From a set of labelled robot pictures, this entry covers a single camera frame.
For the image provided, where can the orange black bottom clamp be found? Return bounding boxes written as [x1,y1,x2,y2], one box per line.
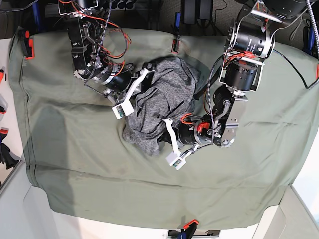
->
[177,219,199,239]

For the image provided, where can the green table cloth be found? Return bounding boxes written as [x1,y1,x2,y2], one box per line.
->
[8,32,319,229]

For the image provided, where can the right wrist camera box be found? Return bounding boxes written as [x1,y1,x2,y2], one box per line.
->
[112,101,134,120]

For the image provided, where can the orange black left clamp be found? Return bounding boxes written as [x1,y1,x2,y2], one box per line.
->
[18,29,34,59]

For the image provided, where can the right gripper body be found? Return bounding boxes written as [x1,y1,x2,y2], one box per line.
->
[103,63,156,105]

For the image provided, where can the red clamp right edge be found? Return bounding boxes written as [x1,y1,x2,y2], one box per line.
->
[316,63,319,80]

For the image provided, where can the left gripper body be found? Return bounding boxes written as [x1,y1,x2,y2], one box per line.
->
[161,118,199,156]

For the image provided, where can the tools at left edge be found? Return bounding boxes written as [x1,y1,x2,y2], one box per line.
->
[0,66,19,170]

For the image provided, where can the black power adapter brick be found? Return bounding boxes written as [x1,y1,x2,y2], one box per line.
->
[181,0,197,24]

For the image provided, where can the grey long-sleeve shirt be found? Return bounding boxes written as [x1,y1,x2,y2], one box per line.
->
[123,57,201,156]

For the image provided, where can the orange black clamp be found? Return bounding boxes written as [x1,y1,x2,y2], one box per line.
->
[177,219,199,239]
[18,29,34,59]

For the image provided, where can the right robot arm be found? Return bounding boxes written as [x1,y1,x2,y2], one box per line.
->
[58,0,155,105]

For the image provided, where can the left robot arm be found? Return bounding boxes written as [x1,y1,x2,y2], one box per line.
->
[165,0,317,158]

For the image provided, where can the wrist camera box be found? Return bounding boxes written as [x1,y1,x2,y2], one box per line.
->
[166,152,186,170]
[112,101,134,120]

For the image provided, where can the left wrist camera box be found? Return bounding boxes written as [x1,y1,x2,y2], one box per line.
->
[166,152,186,170]

